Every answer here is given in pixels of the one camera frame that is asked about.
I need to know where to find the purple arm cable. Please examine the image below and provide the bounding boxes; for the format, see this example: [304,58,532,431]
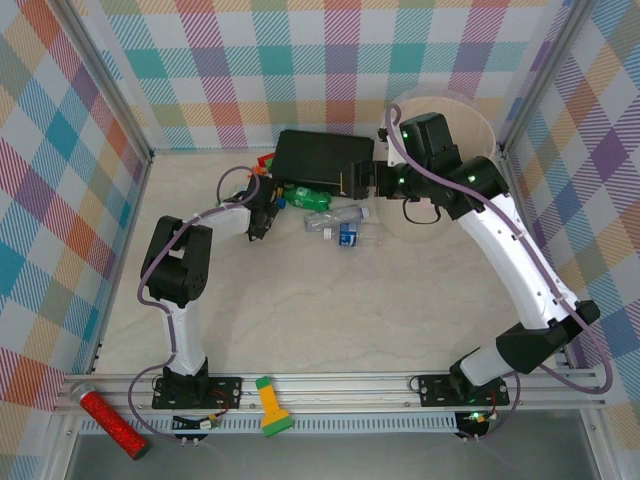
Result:
[384,103,615,444]
[128,165,261,444]

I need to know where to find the small circuit board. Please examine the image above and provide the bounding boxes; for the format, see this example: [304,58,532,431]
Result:
[172,412,224,446]
[453,409,501,444]

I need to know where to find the yellow green toy flashlight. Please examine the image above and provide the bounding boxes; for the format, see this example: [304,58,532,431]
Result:
[254,375,295,439]

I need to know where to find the aluminium frame post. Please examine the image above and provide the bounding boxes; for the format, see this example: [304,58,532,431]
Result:
[499,0,599,156]
[58,0,154,166]

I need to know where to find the clear bottle blue cap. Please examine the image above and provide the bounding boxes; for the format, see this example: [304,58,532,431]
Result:
[304,205,372,234]

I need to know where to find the green bottle blue cap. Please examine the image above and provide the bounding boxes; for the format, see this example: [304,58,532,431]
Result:
[274,185,334,211]

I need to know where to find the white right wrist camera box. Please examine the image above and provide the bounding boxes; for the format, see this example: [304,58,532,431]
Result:
[375,125,405,169]

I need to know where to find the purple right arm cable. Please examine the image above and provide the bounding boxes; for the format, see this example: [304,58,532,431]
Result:
[384,103,615,444]

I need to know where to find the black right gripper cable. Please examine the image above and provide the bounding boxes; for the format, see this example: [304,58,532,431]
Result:
[403,197,442,226]

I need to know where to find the black hard case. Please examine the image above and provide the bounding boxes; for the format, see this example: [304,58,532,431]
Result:
[272,129,375,199]

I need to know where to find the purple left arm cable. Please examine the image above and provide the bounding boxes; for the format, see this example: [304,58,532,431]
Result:
[128,165,261,444]

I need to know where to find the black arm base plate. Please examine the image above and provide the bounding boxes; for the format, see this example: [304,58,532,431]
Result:
[417,372,511,409]
[152,374,244,411]

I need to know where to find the clear bottle blue label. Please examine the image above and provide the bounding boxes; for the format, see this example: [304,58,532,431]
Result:
[322,222,386,247]

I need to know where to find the aluminium side rail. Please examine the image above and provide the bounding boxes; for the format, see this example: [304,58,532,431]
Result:
[552,344,576,374]

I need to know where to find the red glitter tube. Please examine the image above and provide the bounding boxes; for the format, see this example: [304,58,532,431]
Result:
[68,382,151,461]

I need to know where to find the slotted grey cable duct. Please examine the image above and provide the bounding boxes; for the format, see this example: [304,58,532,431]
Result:
[79,413,459,436]

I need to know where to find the aluminium table rail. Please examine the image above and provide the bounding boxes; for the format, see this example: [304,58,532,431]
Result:
[52,369,609,416]

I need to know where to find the beige round bin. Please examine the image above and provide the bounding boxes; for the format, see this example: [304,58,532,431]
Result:
[370,95,499,242]

